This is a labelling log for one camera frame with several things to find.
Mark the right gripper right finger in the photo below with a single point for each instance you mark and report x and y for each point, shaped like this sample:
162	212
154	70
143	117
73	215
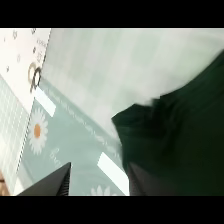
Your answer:
143	183

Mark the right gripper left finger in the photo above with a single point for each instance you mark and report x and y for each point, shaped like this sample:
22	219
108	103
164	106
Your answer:
53	183

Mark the dark green T-shirt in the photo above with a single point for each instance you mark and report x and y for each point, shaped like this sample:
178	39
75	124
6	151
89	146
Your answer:
180	133

